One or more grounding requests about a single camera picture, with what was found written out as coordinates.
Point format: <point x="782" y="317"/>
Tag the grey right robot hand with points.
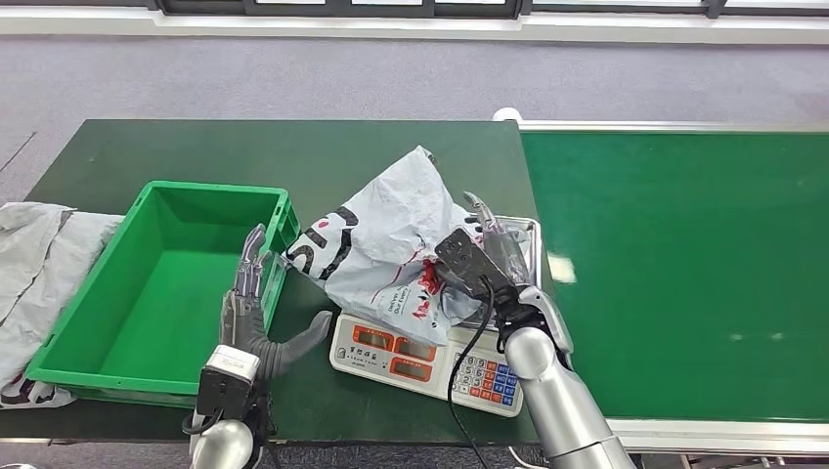
<point x="508" y="255"/>

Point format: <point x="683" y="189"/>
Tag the white electronic scale steel pan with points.
<point x="401" y="362"/>

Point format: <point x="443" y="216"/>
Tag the white window sill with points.
<point x="324" y="27"/>

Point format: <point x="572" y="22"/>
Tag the green conveyor belt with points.
<point x="680" y="259"/>

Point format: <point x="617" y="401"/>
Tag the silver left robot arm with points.
<point x="223" y="443"/>

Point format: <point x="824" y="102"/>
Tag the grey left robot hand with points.
<point x="249" y="330"/>

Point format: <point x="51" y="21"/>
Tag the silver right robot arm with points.
<point x="557" y="395"/>

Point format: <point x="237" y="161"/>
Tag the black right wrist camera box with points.
<point x="469" y="262"/>

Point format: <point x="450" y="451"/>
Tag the light grey poly mailer bag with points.
<point x="26" y="246"/>

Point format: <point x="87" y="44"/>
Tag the white conveyor roller cap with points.
<point x="507" y="114"/>

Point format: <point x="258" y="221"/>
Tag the grey printed poly mailer parcel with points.
<point x="382" y="246"/>

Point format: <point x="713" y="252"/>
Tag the green plastic crate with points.
<point x="162" y="304"/>

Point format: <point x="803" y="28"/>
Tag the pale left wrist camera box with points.
<point x="226" y="382"/>

